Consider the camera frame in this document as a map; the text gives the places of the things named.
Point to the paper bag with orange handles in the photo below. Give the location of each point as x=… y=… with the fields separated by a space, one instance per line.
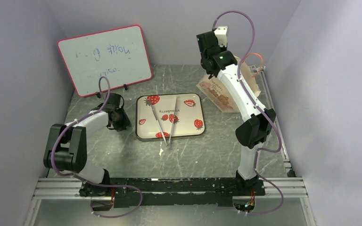
x=220 y=96

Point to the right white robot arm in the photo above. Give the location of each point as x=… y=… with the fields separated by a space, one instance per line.
x=257 y=120

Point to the strawberry print tray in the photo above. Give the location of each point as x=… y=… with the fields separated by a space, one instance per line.
x=189 y=119

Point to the red framed whiteboard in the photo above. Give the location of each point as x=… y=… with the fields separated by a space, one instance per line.
x=119 y=54

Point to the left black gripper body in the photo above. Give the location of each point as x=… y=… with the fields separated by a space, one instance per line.
x=125 y=122

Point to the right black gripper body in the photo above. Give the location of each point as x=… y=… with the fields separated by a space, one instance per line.
x=206 y=40

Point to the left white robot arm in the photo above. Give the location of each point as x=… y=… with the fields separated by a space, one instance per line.
x=66 y=148

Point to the metal serving tongs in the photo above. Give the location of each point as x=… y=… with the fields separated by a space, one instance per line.
x=167 y=140

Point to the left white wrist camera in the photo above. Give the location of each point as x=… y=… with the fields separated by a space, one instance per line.
x=115 y=117

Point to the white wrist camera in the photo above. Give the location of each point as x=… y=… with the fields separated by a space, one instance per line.
x=221 y=33
x=115 y=117

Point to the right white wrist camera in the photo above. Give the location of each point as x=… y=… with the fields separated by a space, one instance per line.
x=221 y=33

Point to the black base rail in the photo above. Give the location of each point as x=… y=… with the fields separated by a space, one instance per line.
x=179 y=191

